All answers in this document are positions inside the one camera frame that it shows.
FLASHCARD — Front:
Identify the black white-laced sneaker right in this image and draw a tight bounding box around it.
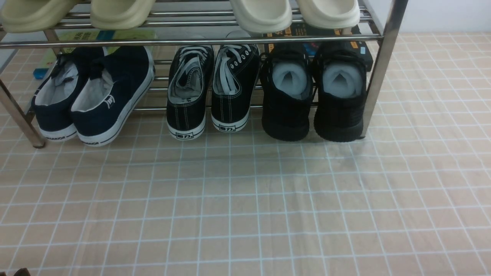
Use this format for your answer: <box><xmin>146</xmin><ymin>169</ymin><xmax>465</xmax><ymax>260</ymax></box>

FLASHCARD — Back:
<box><xmin>211</xmin><ymin>45</ymin><xmax>261</xmax><ymax>133</ymax></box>

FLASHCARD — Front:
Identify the black white-laced sneaker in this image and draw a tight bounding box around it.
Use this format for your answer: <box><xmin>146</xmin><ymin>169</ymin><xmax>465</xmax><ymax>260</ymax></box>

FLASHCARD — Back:
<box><xmin>166</xmin><ymin>45</ymin><xmax>215</xmax><ymax>140</ymax></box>
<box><xmin>211</xmin><ymin>45</ymin><xmax>261</xmax><ymax>133</ymax></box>

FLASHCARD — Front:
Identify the black knit sneaker left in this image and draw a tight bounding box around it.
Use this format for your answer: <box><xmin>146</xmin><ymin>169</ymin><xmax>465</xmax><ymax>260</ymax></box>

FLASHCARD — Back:
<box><xmin>259</xmin><ymin>43</ymin><xmax>314</xmax><ymax>142</ymax></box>

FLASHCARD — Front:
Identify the black knit sneaker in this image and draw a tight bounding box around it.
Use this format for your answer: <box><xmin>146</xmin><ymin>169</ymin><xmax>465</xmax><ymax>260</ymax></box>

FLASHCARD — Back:
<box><xmin>259</xmin><ymin>43</ymin><xmax>314</xmax><ymax>142</ymax></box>
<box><xmin>311</xmin><ymin>41</ymin><xmax>367</xmax><ymax>143</ymax></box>

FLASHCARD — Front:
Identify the black white-laced sneaker left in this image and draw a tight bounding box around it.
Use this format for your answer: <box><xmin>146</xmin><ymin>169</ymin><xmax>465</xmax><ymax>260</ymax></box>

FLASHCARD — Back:
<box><xmin>166</xmin><ymin>45</ymin><xmax>215</xmax><ymax>140</ymax></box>

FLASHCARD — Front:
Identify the black knit sneaker right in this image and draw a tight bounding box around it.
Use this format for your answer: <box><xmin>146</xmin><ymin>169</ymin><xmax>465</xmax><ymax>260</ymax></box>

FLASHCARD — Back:
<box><xmin>311</xmin><ymin>41</ymin><xmax>367</xmax><ymax>143</ymax></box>

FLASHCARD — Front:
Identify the cream foam slipper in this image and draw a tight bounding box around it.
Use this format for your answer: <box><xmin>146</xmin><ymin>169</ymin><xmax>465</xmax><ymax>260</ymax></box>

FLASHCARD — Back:
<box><xmin>229</xmin><ymin>0</ymin><xmax>293</xmax><ymax>34</ymax></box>
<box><xmin>297</xmin><ymin>0</ymin><xmax>361</xmax><ymax>29</ymax></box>

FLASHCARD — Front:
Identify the navy canvas shoe white sole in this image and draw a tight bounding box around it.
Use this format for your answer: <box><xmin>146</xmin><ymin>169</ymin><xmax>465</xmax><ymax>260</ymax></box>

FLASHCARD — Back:
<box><xmin>70</xmin><ymin>46</ymin><xmax>155</xmax><ymax>146</ymax></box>

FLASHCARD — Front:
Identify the cream foam slipper far right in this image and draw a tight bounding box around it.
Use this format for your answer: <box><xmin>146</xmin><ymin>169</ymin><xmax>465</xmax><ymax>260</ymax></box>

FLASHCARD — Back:
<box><xmin>297</xmin><ymin>0</ymin><xmax>361</xmax><ymax>29</ymax></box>

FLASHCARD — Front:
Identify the olive foam slipper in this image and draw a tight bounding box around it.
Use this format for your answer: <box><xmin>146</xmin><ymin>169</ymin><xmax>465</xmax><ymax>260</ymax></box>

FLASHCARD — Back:
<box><xmin>91</xmin><ymin>0</ymin><xmax>156</xmax><ymax>30</ymax></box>
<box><xmin>1</xmin><ymin>0</ymin><xmax>80</xmax><ymax>33</ymax></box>

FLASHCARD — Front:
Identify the olive foam slipper far left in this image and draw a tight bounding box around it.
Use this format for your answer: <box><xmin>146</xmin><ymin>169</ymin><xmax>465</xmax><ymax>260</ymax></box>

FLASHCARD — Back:
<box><xmin>1</xmin><ymin>0</ymin><xmax>80</xmax><ymax>33</ymax></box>

